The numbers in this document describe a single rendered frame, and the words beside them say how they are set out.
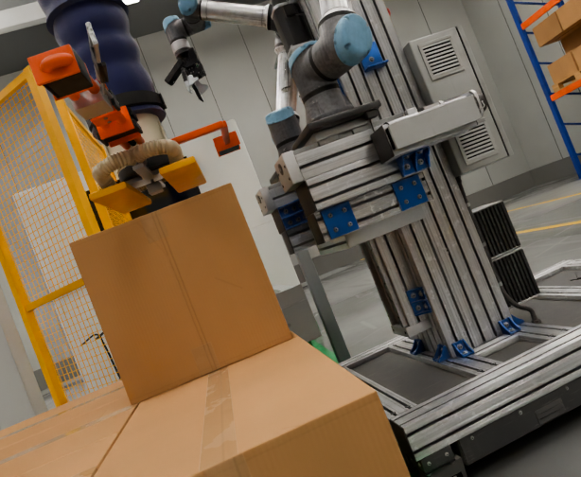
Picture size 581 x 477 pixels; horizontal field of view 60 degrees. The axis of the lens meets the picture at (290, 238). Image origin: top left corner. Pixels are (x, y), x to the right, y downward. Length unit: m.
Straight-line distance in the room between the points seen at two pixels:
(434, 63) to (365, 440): 1.37
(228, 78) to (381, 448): 11.18
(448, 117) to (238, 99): 10.18
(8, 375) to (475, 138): 2.25
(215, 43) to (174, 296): 10.92
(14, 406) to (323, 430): 2.24
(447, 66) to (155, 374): 1.30
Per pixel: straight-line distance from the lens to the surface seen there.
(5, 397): 2.77
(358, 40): 1.42
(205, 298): 1.20
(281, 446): 0.63
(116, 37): 1.59
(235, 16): 2.14
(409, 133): 1.37
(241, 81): 11.64
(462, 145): 1.74
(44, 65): 0.96
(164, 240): 1.21
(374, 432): 0.65
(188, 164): 1.36
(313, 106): 1.47
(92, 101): 1.09
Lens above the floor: 0.74
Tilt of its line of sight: 1 degrees up
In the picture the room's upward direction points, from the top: 22 degrees counter-clockwise
